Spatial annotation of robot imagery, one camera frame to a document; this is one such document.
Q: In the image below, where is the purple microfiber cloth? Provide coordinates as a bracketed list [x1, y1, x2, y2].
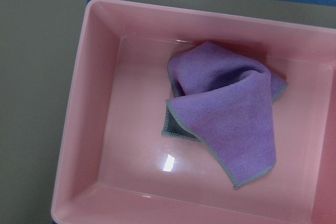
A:
[162, 42, 288, 189]

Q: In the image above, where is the pink plastic bin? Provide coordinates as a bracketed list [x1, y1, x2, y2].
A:
[51, 0, 335, 223]

